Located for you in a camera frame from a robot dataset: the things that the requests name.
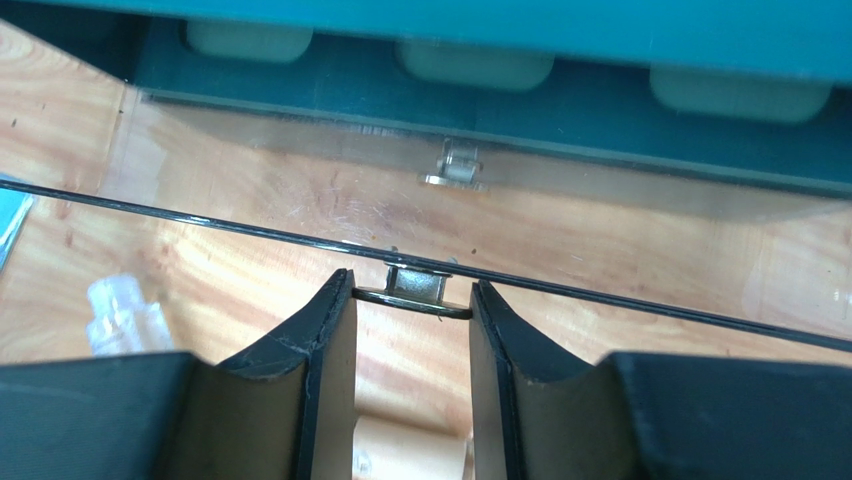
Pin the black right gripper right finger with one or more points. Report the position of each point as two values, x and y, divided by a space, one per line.
540 412

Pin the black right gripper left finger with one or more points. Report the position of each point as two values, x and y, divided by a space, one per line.
282 408

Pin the clear plastic bottle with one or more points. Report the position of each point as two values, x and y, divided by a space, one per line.
123 321

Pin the teal drawer cabinet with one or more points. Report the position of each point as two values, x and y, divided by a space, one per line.
748 92

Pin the teal mat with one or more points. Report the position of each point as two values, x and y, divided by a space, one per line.
15 207

